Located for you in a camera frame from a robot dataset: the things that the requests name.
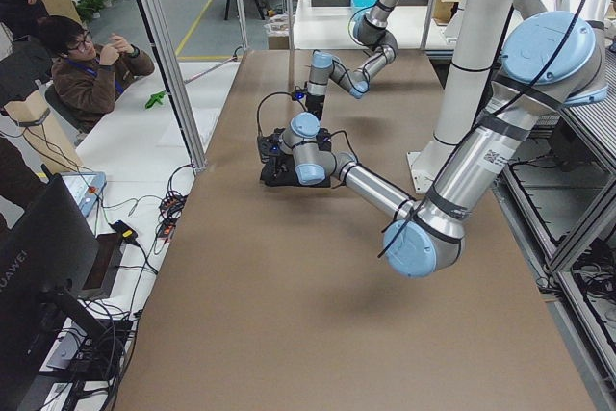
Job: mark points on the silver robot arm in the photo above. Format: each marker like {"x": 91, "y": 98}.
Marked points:
{"x": 370, "y": 30}
{"x": 514, "y": 61}

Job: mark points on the black printed t-shirt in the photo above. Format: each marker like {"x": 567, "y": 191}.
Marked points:
{"x": 309, "y": 173}

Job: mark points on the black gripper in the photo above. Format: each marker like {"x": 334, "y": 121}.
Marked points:
{"x": 278, "y": 171}
{"x": 315, "y": 104}

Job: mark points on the person in brown jacket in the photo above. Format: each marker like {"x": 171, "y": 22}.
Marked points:
{"x": 88, "y": 77}

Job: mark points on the blue plastic bin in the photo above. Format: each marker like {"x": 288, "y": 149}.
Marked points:
{"x": 361, "y": 5}

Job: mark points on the teach pendant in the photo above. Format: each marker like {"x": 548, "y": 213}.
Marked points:
{"x": 86, "y": 188}

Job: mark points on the black computer monitor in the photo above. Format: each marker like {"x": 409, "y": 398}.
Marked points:
{"x": 45, "y": 262}

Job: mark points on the aluminium frame post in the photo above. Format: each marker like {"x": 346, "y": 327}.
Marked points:
{"x": 155, "y": 24}

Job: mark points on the red black power strip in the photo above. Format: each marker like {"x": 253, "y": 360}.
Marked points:
{"x": 170, "y": 210}

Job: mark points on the black power adapter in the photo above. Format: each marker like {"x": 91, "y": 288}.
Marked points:
{"x": 128, "y": 234}

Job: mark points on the metal rod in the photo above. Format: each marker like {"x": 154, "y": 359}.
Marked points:
{"x": 232, "y": 60}

